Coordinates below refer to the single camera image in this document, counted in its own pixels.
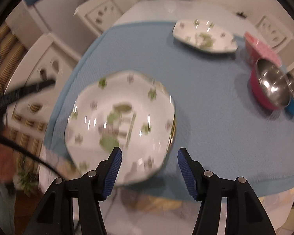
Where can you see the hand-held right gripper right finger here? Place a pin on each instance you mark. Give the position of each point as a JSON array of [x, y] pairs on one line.
[[186, 173]]

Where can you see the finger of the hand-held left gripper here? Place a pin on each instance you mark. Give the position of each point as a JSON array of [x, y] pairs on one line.
[[22, 93]]

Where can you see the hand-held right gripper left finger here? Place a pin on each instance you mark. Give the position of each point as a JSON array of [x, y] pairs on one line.
[[112, 173]]

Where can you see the white floral plate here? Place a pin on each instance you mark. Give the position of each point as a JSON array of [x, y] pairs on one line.
[[127, 98], [174, 129]]

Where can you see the white plate with green trees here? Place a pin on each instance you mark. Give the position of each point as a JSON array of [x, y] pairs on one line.
[[186, 33]]

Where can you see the red bowl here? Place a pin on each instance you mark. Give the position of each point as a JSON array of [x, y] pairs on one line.
[[264, 49]]

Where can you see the person's left forearm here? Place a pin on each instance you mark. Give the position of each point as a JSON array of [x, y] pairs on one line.
[[5, 164]]

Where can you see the white cutout chair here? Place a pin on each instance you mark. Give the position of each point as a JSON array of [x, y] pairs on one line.
[[107, 7], [39, 53], [279, 24]]

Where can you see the white cabinet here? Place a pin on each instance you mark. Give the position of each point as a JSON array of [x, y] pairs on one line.
[[27, 22]]

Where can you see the green floor plant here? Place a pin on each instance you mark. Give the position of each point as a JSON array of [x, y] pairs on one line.
[[27, 176]]

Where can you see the light blue table mat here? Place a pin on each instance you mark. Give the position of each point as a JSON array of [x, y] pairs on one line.
[[205, 90]]

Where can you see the small black object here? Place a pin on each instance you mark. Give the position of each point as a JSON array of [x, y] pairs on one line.
[[241, 14]]

